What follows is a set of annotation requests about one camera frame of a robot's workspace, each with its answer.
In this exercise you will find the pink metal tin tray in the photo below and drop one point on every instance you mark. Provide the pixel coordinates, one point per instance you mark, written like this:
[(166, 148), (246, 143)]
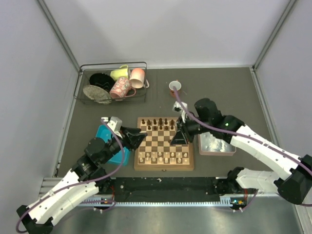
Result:
[(211, 146)]

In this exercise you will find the blue plastic tray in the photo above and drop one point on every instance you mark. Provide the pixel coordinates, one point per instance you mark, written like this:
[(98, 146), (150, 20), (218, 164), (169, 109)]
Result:
[(106, 135)]

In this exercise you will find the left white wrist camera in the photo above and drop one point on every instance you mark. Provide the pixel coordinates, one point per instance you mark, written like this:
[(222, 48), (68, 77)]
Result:
[(112, 123)]

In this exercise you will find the brown mug white inside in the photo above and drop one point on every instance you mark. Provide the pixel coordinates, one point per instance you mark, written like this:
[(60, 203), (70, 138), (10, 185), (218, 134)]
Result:
[(174, 85)]

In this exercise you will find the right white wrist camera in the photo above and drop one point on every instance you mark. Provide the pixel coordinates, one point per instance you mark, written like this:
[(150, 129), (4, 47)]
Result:
[(180, 108)]

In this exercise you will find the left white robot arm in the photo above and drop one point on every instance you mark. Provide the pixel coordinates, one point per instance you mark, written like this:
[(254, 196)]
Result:
[(85, 179)]

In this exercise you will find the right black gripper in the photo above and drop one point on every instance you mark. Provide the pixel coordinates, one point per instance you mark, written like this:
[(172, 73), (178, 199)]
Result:
[(179, 138)]

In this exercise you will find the wooden chess board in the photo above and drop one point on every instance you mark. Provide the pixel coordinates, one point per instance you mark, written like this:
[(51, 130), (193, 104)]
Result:
[(159, 141)]

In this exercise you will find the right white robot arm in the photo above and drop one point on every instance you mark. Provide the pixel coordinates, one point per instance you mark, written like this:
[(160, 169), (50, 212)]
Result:
[(290, 175)]

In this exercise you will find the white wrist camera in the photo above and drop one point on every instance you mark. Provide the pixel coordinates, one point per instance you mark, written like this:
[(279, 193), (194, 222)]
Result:
[(112, 123), (180, 108)]

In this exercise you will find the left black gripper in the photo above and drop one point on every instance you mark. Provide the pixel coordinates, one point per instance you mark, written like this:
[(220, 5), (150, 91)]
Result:
[(131, 137)]

